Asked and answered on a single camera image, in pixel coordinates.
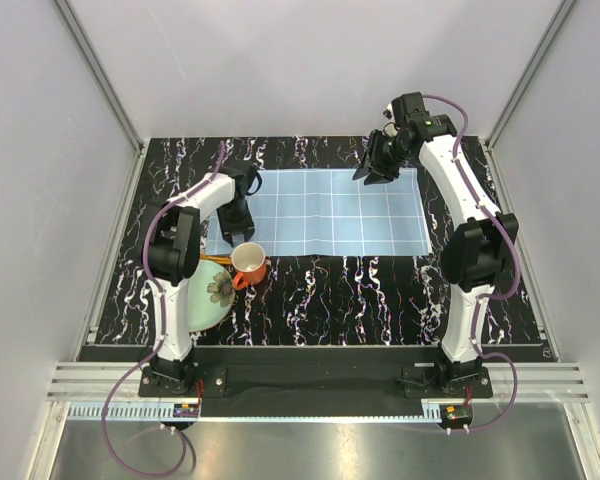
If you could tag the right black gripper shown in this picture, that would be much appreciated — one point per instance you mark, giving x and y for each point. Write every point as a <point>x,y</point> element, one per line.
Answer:
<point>375,140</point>

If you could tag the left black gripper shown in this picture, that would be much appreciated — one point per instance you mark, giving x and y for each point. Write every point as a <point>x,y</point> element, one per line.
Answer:
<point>228,228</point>

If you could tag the green floral plate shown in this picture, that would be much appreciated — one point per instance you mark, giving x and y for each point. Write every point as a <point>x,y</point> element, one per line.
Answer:
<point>210,296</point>

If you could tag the blue checked placemat cloth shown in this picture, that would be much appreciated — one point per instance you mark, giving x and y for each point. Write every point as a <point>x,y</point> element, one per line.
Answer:
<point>300,212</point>

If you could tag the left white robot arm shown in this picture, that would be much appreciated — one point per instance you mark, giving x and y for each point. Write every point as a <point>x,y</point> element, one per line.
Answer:
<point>170,255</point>

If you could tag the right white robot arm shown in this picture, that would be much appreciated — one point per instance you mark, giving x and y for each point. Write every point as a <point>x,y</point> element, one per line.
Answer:
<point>480,249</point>

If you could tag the orange mug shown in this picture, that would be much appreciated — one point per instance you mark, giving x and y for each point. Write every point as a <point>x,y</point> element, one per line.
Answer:
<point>249,261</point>

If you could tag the orange plastic fork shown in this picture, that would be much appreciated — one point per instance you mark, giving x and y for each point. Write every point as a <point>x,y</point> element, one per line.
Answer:
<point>224,260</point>

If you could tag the left control board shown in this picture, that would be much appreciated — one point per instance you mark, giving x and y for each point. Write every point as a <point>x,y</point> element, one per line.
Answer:
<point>186,410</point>

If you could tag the control board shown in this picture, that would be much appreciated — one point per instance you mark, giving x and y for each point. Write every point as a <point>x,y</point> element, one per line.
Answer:
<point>186,410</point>
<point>462,414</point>

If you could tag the right control board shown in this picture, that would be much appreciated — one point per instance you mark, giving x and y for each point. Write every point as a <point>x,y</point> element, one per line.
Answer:
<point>462,414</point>

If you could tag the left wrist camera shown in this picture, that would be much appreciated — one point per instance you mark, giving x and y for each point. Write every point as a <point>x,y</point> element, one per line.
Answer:
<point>247,181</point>

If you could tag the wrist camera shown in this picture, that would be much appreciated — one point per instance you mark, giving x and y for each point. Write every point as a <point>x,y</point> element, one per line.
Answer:
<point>405,108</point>
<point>247,181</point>

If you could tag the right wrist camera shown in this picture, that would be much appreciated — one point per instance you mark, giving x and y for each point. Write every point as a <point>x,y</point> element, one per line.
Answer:
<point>405,108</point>

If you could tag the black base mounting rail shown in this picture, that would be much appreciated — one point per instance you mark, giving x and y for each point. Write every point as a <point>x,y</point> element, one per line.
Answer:
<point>278,404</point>

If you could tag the front aluminium rail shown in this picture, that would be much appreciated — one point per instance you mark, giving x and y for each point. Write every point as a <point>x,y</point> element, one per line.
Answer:
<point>534,382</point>

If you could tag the right aluminium frame post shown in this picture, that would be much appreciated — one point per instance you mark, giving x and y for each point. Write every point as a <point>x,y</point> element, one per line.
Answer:
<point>541,52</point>

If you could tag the aluminium frame post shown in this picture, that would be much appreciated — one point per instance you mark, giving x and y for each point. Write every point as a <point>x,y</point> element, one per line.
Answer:
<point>541,52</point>
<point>87,52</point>

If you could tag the left aluminium frame post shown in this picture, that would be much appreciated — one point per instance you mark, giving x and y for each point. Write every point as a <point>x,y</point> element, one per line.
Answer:
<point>87,52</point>

